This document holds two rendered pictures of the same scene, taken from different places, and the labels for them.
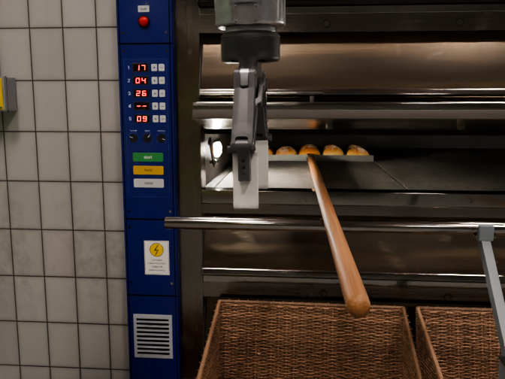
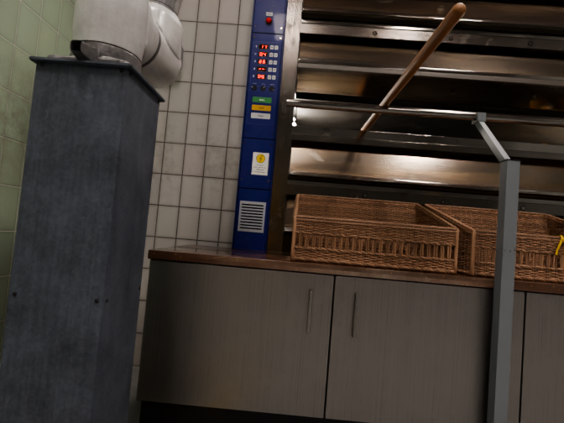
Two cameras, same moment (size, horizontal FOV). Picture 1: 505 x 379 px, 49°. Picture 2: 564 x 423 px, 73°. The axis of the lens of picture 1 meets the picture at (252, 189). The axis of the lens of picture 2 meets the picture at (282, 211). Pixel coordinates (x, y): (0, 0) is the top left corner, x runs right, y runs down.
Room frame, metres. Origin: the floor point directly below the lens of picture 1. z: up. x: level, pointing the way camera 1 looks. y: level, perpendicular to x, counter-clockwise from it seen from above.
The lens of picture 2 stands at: (-0.14, 0.27, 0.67)
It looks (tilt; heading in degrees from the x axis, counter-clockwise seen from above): 3 degrees up; 357
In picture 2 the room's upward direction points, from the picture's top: 5 degrees clockwise
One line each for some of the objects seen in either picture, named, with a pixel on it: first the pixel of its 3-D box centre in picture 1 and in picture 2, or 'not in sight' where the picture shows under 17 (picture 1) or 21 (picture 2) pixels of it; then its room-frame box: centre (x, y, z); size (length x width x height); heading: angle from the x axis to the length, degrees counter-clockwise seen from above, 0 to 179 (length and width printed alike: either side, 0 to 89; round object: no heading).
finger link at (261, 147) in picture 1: (258, 165); not in sight; (0.80, -0.01, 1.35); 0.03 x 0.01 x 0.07; 83
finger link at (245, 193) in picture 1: (245, 180); not in sight; (0.66, 0.01, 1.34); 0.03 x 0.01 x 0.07; 83
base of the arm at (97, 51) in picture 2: not in sight; (102, 65); (0.76, 0.67, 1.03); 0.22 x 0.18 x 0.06; 175
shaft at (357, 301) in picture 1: (322, 192); (371, 121); (1.49, -0.19, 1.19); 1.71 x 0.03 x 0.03; 176
